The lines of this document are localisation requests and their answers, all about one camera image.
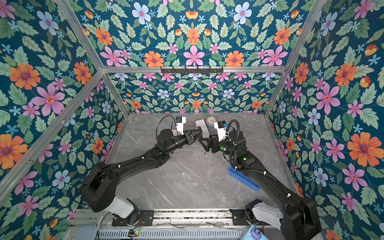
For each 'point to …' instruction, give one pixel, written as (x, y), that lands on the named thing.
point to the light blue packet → (254, 233)
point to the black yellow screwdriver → (199, 131)
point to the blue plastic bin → (241, 176)
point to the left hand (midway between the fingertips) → (202, 128)
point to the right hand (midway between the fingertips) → (204, 136)
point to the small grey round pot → (210, 121)
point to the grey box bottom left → (86, 231)
